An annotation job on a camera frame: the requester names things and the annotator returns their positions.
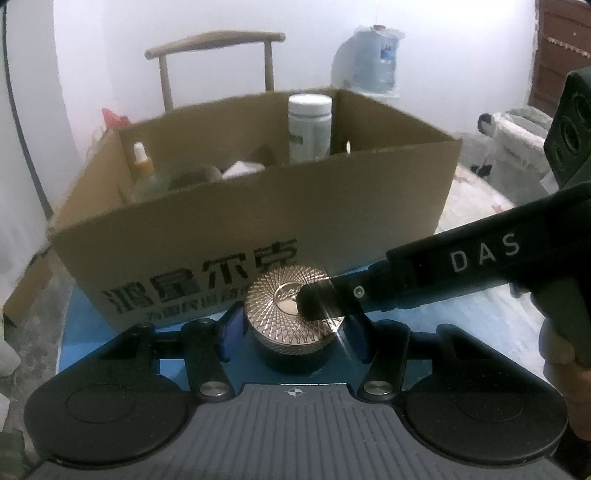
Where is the gold lid black jar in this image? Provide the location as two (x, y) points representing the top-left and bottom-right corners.
(243, 265), (342, 375)

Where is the person right hand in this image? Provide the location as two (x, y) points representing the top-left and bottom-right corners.
(539, 319), (590, 441)

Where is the white trash bin with bag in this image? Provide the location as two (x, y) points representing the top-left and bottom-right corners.
(478, 106), (556, 205)

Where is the brown cardboard box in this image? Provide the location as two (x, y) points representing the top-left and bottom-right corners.
(48, 90), (461, 331)

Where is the flat cardboard on floor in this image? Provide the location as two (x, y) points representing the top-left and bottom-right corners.
(2, 247), (56, 326)

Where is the green glass perfume bottle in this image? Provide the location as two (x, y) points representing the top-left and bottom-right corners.
(132, 173), (169, 203)

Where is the green round case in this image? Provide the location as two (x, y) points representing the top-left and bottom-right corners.
(167, 164), (222, 192)

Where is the dropper bottle orange liquid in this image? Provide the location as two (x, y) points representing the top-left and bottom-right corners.
(133, 142), (154, 180)

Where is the brown wooden door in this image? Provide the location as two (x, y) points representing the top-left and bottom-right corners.
(528, 0), (591, 116)

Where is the white water dispenser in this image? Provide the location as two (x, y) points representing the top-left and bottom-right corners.
(360, 91), (400, 106)

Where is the white supplement bottle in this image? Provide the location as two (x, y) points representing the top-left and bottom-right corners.
(287, 93), (332, 164)

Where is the red plastic bag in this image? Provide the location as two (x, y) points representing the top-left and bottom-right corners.
(101, 108), (131, 130)

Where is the blue water jug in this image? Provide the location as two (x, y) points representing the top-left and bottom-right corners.
(346, 24), (406, 94)

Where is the wooden chair dark seat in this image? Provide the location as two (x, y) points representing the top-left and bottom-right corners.
(143, 30), (288, 114)

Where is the black cable along curtain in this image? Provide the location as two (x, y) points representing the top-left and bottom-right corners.
(0, 0), (55, 218)

